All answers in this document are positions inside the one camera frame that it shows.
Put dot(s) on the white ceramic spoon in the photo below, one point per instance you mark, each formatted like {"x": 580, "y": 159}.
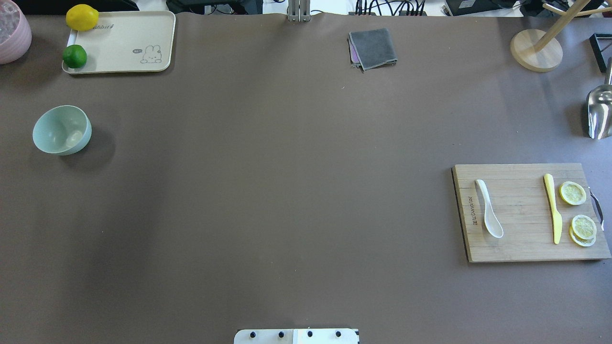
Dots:
{"x": 491, "y": 222}

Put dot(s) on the light green bowl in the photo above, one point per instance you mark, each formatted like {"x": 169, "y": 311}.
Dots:
{"x": 63, "y": 130}

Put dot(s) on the grey folded cloth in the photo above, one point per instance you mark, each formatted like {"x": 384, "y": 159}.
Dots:
{"x": 371, "y": 49}

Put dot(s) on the bamboo cutting board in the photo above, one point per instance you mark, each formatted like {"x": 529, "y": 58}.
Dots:
{"x": 521, "y": 204}

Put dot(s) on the beige rabbit tray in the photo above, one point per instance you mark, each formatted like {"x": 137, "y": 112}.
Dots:
{"x": 126, "y": 41}

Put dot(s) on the yellow plastic knife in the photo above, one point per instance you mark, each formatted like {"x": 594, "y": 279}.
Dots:
{"x": 557, "y": 221}

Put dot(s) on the green lime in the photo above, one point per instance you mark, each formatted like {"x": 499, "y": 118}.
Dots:
{"x": 75, "y": 56}

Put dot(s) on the wooden stand with round base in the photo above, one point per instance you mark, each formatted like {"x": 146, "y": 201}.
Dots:
{"x": 538, "y": 50}

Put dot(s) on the upper lemon slice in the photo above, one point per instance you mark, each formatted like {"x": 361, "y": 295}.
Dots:
{"x": 572, "y": 193}

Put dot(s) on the yellow lemon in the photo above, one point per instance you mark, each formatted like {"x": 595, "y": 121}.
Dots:
{"x": 82, "y": 17}

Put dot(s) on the bottom lemon slice of pair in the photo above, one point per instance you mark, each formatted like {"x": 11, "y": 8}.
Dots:
{"x": 580, "y": 241}

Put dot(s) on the lemon slice of pair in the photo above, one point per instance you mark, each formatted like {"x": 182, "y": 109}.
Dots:
{"x": 583, "y": 227}
{"x": 580, "y": 241}

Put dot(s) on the top lemon slice of pair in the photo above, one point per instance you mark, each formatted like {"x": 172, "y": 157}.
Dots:
{"x": 583, "y": 227}

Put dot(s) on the metal scoop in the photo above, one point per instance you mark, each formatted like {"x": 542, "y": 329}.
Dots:
{"x": 599, "y": 107}

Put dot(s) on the pink ribbed pot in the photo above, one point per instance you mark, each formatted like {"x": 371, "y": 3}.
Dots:
{"x": 15, "y": 32}

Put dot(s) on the aluminium profile post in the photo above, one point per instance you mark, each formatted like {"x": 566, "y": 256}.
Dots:
{"x": 299, "y": 11}

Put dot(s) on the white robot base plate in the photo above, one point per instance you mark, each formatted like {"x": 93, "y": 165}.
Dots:
{"x": 331, "y": 335}

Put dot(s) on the black metal frame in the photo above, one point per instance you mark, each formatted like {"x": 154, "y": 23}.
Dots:
{"x": 599, "y": 42}

